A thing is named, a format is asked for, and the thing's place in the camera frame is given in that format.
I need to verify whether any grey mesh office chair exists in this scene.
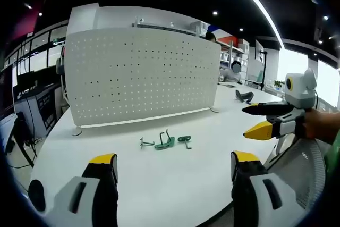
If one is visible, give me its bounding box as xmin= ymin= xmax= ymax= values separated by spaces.
xmin=262 ymin=132 xmax=327 ymax=213

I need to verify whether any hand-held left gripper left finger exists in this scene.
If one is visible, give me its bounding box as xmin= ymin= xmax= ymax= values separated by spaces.
xmin=45 ymin=153 xmax=119 ymax=227

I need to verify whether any black side desk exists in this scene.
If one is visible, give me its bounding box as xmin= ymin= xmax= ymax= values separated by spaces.
xmin=13 ymin=70 xmax=63 ymax=137

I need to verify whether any black curved device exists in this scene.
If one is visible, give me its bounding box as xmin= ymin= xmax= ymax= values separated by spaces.
xmin=235 ymin=89 xmax=254 ymax=103

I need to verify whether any green loop hook assembly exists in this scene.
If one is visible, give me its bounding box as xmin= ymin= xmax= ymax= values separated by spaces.
xmin=177 ymin=134 xmax=192 ymax=150

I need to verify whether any white perforated mounting plate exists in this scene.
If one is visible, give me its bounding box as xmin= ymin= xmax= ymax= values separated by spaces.
xmin=64 ymin=26 xmax=222 ymax=136

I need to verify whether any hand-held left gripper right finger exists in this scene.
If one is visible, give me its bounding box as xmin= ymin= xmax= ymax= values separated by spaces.
xmin=230 ymin=150 xmax=307 ymax=227

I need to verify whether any white storage shelf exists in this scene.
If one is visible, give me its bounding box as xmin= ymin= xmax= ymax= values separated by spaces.
xmin=217 ymin=35 xmax=251 ymax=78

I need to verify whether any person's right hand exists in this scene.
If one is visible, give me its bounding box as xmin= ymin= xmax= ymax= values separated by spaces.
xmin=302 ymin=108 xmax=340 ymax=141

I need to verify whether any green double-prong hook assembly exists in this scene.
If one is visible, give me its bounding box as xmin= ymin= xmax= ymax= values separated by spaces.
xmin=140 ymin=136 xmax=156 ymax=148

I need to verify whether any black round disc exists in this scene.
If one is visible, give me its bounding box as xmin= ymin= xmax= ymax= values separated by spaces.
xmin=28 ymin=179 xmax=47 ymax=212

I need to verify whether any monitor on black stand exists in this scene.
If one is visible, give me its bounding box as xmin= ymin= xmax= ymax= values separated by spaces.
xmin=254 ymin=39 xmax=268 ymax=91

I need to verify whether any round standing fan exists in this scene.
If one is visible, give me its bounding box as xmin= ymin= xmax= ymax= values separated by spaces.
xmin=55 ymin=45 xmax=70 ymax=108

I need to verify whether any green wide hook assembly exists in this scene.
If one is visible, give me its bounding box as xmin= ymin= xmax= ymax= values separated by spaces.
xmin=154 ymin=129 xmax=176 ymax=152

